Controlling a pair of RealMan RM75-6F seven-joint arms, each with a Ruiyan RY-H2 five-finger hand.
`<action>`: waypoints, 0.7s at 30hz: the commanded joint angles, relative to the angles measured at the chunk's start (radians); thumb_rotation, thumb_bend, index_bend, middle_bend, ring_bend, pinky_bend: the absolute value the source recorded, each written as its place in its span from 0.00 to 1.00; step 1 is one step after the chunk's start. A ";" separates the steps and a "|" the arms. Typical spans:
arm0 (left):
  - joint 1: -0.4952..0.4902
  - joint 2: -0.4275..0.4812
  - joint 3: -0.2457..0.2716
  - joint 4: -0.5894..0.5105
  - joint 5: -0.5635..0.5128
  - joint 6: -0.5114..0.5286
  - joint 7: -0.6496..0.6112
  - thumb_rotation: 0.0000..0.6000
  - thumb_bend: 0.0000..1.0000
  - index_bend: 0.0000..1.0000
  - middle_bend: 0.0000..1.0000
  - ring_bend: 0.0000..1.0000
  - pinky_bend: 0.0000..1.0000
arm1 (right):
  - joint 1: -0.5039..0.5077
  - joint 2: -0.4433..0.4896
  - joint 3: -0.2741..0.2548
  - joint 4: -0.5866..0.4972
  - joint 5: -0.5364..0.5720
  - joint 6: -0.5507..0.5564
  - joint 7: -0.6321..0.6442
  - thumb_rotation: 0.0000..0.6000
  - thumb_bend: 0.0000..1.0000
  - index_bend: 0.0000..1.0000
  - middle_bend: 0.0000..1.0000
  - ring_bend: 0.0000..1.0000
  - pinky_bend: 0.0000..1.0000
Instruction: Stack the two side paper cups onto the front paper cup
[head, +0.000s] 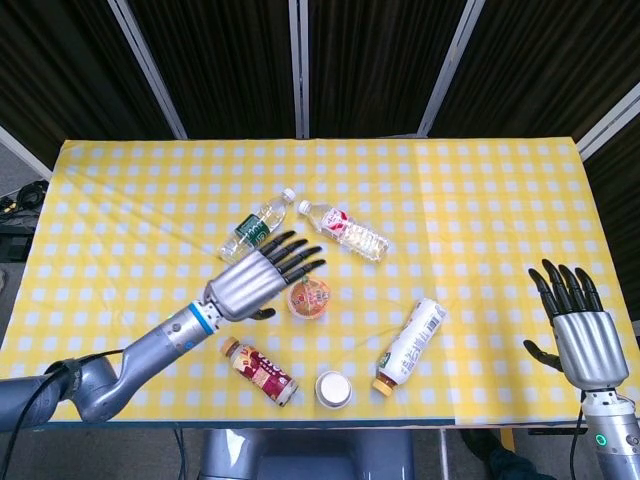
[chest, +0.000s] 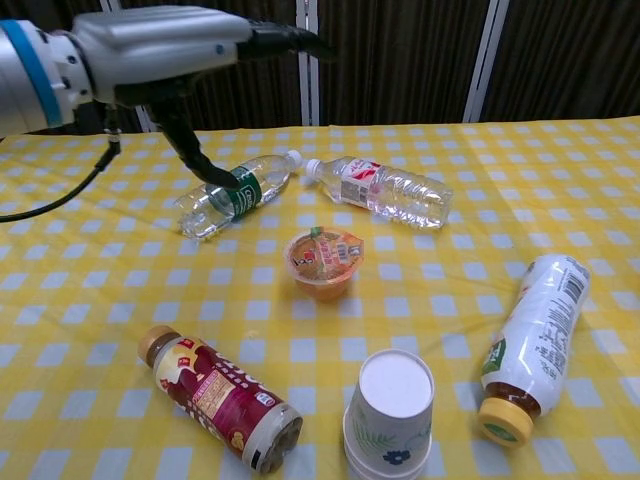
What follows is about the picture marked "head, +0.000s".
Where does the red white label water bottle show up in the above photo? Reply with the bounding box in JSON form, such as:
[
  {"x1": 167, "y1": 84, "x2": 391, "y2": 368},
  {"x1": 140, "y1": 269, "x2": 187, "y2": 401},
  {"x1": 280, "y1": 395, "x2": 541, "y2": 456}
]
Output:
[{"x1": 297, "y1": 199, "x2": 392, "y2": 265}]

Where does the orange jelly cup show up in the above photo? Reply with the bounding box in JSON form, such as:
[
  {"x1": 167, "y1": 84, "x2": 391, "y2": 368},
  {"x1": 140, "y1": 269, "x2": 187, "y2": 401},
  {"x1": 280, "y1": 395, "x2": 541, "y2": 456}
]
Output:
[{"x1": 286, "y1": 274, "x2": 333, "y2": 320}]

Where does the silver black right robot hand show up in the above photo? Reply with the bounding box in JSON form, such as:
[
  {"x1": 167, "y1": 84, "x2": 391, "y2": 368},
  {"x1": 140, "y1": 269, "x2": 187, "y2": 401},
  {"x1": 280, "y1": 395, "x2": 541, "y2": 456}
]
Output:
[{"x1": 522, "y1": 258, "x2": 630, "y2": 391}]

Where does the white screen frame post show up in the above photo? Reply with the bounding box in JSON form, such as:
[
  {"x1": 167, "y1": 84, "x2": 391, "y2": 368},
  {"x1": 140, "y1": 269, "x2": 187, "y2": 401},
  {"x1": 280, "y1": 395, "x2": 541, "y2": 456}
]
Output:
[
  {"x1": 106, "y1": 0, "x2": 189, "y2": 140},
  {"x1": 287, "y1": 0, "x2": 311, "y2": 140},
  {"x1": 576, "y1": 92, "x2": 640, "y2": 160},
  {"x1": 0, "y1": 124, "x2": 54, "y2": 181},
  {"x1": 416, "y1": 0, "x2": 487, "y2": 138}
]

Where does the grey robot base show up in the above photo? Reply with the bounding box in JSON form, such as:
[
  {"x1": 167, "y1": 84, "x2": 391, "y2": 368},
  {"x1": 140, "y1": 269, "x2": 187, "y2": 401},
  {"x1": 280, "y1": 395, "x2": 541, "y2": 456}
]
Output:
[{"x1": 198, "y1": 428, "x2": 416, "y2": 480}]

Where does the black cable bundle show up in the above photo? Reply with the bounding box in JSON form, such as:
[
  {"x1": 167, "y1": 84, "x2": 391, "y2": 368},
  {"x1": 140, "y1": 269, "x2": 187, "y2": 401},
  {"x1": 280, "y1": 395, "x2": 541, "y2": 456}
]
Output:
[{"x1": 0, "y1": 179, "x2": 50, "y2": 226}]

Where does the white table leg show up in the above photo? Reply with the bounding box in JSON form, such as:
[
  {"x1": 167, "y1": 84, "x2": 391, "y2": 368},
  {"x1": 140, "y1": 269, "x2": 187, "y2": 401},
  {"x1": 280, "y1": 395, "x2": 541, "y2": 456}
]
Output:
[{"x1": 438, "y1": 428, "x2": 450, "y2": 480}]

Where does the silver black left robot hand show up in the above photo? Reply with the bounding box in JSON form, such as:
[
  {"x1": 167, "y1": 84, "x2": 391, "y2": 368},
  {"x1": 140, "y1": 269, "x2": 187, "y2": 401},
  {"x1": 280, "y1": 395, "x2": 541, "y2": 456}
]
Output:
[{"x1": 203, "y1": 230, "x2": 327, "y2": 322}]

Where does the black shoe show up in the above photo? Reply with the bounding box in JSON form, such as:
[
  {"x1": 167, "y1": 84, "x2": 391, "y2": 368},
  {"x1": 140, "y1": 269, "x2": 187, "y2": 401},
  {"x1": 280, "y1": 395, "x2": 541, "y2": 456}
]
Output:
[{"x1": 458, "y1": 429, "x2": 540, "y2": 480}]

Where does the green label water bottle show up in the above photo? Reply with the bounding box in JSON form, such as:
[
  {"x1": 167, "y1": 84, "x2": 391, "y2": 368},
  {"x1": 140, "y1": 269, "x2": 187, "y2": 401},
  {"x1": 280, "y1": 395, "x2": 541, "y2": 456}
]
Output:
[{"x1": 218, "y1": 188, "x2": 297, "y2": 266}]

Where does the black device box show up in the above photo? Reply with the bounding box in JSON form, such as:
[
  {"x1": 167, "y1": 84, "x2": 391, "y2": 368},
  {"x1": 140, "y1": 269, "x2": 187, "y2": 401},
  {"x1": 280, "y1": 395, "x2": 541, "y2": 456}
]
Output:
[{"x1": 0, "y1": 233, "x2": 32, "y2": 262}]

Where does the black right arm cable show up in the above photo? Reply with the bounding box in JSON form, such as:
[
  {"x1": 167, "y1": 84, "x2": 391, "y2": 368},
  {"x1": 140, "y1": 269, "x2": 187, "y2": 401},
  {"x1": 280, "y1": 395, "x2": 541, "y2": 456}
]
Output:
[{"x1": 569, "y1": 391, "x2": 587, "y2": 480}]

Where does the black pleated screen panel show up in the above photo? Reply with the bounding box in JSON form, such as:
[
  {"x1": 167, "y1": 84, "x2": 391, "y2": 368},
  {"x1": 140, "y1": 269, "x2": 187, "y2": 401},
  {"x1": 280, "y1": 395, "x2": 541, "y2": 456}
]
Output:
[
  {"x1": 124, "y1": 0, "x2": 301, "y2": 140},
  {"x1": 0, "y1": 0, "x2": 174, "y2": 169},
  {"x1": 307, "y1": 0, "x2": 471, "y2": 139},
  {"x1": 429, "y1": 0, "x2": 640, "y2": 146},
  {"x1": 582, "y1": 114, "x2": 640, "y2": 321}
]

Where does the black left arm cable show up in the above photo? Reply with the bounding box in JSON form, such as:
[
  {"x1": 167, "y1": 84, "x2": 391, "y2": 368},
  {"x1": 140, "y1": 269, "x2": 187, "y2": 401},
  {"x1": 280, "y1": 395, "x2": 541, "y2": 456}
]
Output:
[{"x1": 8, "y1": 348, "x2": 126, "y2": 437}]

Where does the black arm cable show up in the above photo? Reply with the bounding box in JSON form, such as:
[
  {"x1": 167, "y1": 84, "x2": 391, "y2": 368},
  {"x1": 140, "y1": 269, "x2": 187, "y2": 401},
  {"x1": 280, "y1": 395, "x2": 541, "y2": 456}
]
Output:
[
  {"x1": 569, "y1": 391, "x2": 587, "y2": 480},
  {"x1": 8, "y1": 348, "x2": 126, "y2": 437}
]

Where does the white bottle orange cap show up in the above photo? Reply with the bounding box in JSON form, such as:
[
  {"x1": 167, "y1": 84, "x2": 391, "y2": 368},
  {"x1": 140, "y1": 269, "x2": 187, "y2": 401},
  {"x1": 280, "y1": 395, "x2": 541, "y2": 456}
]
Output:
[{"x1": 372, "y1": 297, "x2": 448, "y2": 399}]

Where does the yellow white checkered tablecloth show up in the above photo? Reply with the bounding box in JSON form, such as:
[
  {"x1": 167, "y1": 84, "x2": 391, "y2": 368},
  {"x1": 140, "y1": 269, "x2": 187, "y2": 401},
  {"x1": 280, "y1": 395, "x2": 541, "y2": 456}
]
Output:
[{"x1": 0, "y1": 138, "x2": 640, "y2": 427}]

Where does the black cable under table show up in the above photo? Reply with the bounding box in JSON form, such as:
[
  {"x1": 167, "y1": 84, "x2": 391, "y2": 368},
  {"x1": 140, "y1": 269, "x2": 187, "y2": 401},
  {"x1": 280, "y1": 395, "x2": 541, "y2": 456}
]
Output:
[{"x1": 172, "y1": 428, "x2": 187, "y2": 480}]

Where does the red label milk tea bottle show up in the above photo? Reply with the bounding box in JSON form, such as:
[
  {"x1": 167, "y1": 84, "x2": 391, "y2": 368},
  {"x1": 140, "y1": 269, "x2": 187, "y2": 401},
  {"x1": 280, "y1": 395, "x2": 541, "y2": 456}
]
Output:
[{"x1": 220, "y1": 336, "x2": 299, "y2": 407}]

